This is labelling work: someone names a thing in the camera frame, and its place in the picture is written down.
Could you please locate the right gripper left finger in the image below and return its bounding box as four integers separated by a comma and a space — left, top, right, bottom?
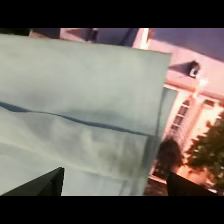
0, 166, 65, 197

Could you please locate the pale green shirt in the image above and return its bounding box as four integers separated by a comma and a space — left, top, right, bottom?
0, 34, 178, 197

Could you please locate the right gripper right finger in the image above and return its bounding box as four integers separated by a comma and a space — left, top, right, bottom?
166, 171, 218, 197

